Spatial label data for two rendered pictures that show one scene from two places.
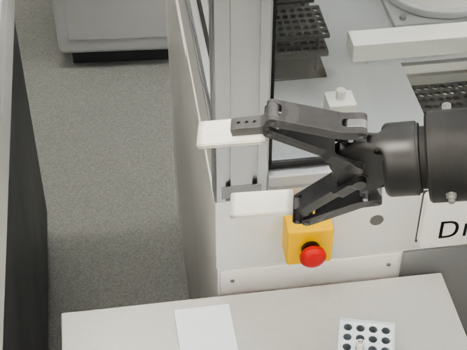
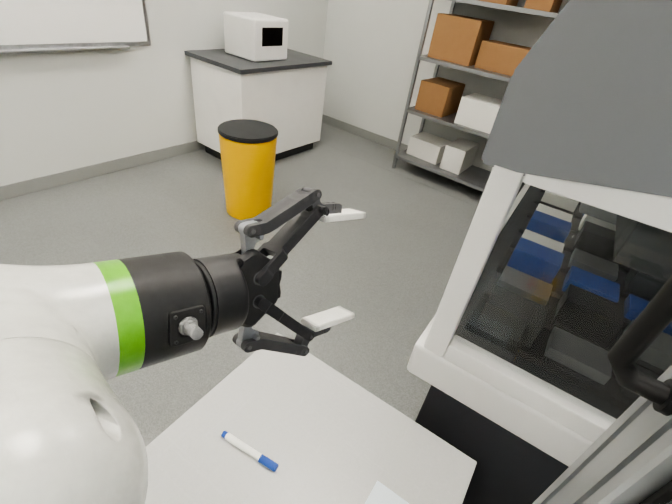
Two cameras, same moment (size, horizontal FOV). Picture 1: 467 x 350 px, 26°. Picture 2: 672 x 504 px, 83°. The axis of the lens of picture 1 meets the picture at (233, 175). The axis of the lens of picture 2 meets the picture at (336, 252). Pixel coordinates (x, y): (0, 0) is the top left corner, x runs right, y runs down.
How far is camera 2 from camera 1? 1.13 m
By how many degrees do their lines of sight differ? 89
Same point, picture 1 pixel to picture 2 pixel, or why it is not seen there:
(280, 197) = (318, 320)
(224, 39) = (585, 459)
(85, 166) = not seen: outside the picture
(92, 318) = (462, 475)
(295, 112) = (295, 197)
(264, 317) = not seen: outside the picture
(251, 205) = (331, 312)
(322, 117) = (276, 210)
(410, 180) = not seen: hidden behind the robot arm
